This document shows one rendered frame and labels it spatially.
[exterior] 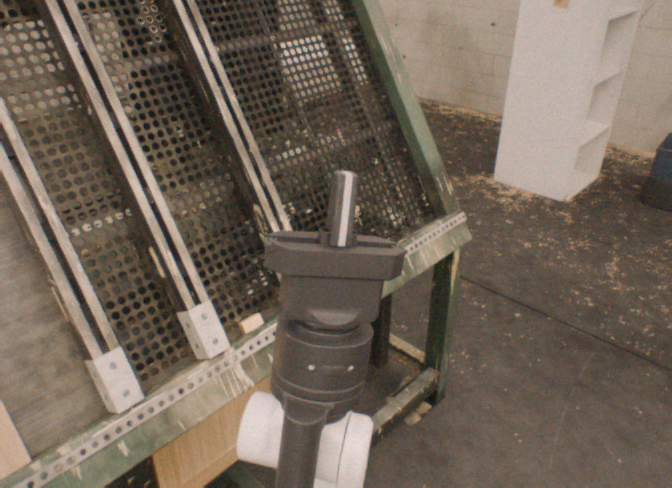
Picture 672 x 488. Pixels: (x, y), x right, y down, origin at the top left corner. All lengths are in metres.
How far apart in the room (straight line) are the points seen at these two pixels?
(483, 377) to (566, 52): 2.31
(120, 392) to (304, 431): 0.86
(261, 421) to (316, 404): 0.07
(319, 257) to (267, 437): 0.18
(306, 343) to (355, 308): 0.05
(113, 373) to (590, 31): 3.50
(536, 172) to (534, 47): 0.88
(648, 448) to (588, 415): 0.24
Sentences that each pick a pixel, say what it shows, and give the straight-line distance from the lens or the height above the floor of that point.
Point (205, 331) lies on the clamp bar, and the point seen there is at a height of 0.98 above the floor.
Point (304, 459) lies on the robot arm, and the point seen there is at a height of 1.44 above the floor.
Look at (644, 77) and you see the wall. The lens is 5.51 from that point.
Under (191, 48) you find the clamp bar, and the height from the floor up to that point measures 1.53.
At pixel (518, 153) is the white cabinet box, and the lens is 4.45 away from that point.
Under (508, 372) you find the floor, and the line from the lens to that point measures 2.78.
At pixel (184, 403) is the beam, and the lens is 1.40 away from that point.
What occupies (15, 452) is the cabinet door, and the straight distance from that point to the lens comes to 1.34.
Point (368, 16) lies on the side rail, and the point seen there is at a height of 1.52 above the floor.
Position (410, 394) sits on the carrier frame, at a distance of 2.34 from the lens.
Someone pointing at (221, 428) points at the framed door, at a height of 0.43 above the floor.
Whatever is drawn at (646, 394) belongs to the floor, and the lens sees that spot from 2.91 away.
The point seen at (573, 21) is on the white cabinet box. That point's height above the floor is 1.21.
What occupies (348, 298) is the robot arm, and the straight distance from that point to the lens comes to 0.49.
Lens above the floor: 1.84
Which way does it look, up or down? 30 degrees down
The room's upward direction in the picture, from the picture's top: straight up
